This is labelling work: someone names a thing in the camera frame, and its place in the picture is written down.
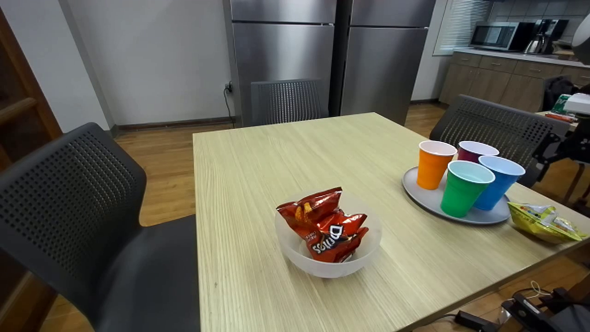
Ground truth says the stainless steel refrigerator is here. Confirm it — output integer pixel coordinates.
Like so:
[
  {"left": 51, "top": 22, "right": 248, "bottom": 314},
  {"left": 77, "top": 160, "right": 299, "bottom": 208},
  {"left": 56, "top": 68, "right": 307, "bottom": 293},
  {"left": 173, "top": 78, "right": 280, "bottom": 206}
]
[
  {"left": 223, "top": 0, "right": 340, "bottom": 128},
  {"left": 339, "top": 0, "right": 437, "bottom": 126}
]

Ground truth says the microwave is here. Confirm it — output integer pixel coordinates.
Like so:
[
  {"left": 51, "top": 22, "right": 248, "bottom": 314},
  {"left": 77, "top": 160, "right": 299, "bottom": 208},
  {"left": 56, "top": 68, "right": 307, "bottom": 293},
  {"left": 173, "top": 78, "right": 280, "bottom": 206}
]
[{"left": 469, "top": 21, "right": 536, "bottom": 52}]

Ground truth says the wooden side table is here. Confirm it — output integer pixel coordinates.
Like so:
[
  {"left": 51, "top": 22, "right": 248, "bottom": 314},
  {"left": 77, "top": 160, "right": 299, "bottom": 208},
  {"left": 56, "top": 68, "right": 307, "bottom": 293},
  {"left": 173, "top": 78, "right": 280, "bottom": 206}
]
[{"left": 536, "top": 110, "right": 590, "bottom": 209}]

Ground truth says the brown kitchen cabinet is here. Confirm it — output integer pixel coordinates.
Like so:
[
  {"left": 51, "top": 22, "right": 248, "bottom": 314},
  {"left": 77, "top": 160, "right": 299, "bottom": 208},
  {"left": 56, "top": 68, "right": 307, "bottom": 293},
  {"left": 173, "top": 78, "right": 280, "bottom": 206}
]
[{"left": 438, "top": 48, "right": 590, "bottom": 114}]

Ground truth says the black cable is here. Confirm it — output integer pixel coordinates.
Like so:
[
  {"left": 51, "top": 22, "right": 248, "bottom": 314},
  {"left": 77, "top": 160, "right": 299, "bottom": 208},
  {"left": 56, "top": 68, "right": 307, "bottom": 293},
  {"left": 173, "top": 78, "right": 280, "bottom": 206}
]
[{"left": 224, "top": 88, "right": 237, "bottom": 128}]

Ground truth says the green packet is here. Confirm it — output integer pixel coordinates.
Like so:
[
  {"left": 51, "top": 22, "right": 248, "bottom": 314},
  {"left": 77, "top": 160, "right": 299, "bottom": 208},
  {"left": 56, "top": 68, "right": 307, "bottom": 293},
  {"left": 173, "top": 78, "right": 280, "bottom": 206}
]
[{"left": 550, "top": 94, "right": 577, "bottom": 116}]

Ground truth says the grey round plate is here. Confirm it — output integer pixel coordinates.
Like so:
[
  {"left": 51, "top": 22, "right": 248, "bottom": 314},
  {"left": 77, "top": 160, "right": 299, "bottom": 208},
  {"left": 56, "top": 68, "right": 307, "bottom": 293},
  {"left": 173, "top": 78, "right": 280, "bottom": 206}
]
[{"left": 402, "top": 166, "right": 511, "bottom": 225}]

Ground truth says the orange plastic cup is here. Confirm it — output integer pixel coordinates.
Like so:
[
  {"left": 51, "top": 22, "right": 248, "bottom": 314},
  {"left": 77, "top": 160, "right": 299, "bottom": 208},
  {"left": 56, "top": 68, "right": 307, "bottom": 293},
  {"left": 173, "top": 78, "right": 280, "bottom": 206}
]
[{"left": 417, "top": 140, "right": 458, "bottom": 190}]

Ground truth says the frosted white bowl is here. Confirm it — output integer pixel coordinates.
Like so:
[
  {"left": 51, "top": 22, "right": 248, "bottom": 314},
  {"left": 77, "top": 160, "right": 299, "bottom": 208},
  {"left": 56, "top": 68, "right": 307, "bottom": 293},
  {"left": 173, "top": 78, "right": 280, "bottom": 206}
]
[{"left": 275, "top": 191, "right": 383, "bottom": 279}]

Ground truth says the yellow snack bag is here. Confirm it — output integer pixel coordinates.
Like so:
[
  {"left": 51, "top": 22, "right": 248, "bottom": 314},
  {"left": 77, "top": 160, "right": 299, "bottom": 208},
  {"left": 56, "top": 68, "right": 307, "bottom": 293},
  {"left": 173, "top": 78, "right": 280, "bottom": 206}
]
[{"left": 508, "top": 202, "right": 587, "bottom": 244}]

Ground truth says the green plastic cup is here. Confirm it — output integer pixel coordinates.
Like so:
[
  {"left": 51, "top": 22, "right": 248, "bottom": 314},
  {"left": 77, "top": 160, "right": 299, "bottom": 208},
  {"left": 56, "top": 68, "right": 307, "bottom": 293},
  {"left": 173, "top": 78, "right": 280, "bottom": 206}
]
[{"left": 440, "top": 160, "right": 496, "bottom": 218}]

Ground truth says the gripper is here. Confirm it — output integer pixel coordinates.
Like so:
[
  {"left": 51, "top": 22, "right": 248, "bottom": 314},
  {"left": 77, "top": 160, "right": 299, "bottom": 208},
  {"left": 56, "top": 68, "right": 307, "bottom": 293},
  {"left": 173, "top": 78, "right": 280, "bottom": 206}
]
[{"left": 532, "top": 131, "right": 590, "bottom": 170}]

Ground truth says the red chip bag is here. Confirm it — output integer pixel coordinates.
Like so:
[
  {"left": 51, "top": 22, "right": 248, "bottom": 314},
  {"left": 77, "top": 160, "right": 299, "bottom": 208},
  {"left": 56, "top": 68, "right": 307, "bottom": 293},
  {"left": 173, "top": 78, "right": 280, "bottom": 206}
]
[{"left": 277, "top": 187, "right": 369, "bottom": 263}]

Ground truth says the purple plastic cup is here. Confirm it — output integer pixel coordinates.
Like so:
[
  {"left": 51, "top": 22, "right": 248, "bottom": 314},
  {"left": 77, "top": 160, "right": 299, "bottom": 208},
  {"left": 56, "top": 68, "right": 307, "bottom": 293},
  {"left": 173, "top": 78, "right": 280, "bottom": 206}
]
[{"left": 457, "top": 141, "right": 500, "bottom": 164}]

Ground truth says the black bag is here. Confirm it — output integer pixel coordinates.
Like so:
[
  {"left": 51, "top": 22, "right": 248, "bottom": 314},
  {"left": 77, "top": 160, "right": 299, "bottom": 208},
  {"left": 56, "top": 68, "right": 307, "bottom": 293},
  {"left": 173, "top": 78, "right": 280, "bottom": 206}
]
[{"left": 543, "top": 75, "right": 579, "bottom": 112}]

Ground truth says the blue plastic cup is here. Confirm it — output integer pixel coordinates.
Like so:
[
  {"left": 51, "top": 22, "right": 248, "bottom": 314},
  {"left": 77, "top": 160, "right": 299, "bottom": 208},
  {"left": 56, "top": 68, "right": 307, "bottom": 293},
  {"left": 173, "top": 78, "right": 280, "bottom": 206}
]
[{"left": 473, "top": 155, "right": 526, "bottom": 211}]

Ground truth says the black power brick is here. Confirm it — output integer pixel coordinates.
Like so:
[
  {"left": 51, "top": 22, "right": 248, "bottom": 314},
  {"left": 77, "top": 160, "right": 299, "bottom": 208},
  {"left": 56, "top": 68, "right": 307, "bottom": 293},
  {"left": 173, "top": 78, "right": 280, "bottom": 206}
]
[{"left": 454, "top": 310, "right": 497, "bottom": 332}]

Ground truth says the dark grey perforated chair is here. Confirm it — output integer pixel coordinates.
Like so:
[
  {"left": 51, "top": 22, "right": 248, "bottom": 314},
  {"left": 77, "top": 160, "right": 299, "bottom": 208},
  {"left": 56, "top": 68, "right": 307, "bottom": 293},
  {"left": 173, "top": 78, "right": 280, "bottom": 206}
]
[
  {"left": 429, "top": 95, "right": 572, "bottom": 189},
  {"left": 251, "top": 79, "right": 329, "bottom": 126},
  {"left": 0, "top": 122, "right": 201, "bottom": 332}
]

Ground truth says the black coffee maker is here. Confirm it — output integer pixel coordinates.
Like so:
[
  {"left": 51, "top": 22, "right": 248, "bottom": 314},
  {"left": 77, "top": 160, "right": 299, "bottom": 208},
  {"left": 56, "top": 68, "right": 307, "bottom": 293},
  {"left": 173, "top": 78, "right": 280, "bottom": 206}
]
[{"left": 525, "top": 18, "right": 570, "bottom": 55}]

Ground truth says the window with blinds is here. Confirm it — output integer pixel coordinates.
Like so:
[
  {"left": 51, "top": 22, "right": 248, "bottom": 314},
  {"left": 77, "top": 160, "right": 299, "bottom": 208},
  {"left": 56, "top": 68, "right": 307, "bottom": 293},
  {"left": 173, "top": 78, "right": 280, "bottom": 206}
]
[{"left": 432, "top": 0, "right": 494, "bottom": 57}]

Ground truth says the white cable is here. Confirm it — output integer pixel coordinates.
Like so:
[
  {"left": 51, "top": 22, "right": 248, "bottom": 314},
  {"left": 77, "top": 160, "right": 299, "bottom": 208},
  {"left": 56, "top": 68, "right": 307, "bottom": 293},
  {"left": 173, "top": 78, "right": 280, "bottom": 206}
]
[{"left": 511, "top": 280, "right": 552, "bottom": 301}]

